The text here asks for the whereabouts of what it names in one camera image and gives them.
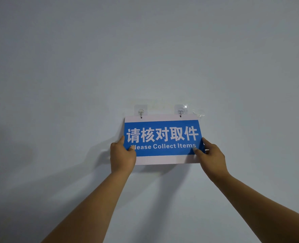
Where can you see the person's left hand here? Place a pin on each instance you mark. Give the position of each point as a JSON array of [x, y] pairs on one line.
[[121, 159]]

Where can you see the person's right hand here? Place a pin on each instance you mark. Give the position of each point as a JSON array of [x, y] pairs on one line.
[[212, 161]]

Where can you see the person's left thumb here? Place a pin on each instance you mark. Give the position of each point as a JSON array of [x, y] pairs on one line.
[[131, 148]]

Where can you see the person's right thumb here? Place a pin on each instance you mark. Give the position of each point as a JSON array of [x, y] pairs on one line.
[[198, 150]]

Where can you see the blue and white sign board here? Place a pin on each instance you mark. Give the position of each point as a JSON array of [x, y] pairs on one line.
[[162, 139]]

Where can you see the person's left forearm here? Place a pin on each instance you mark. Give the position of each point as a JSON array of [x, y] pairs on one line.
[[91, 210]]

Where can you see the person's right forearm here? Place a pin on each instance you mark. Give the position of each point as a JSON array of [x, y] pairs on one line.
[[263, 212]]

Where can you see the clear adhesive wall hook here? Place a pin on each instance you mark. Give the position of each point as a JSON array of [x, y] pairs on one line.
[[181, 110], [141, 110], [198, 113]]

